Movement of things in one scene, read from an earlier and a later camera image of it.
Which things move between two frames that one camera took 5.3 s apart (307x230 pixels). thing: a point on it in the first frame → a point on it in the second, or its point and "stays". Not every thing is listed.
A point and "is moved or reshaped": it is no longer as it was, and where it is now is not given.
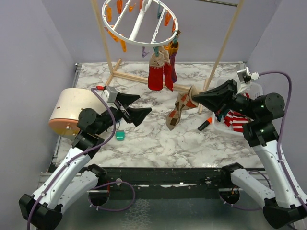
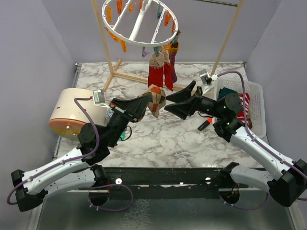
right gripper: [220, 98] → [183, 109]
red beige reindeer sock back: [167, 65] stays
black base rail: [204, 183] stays
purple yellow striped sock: [172, 48] stays
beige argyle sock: [184, 101] is moved or reshaped
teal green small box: [120, 135] stays
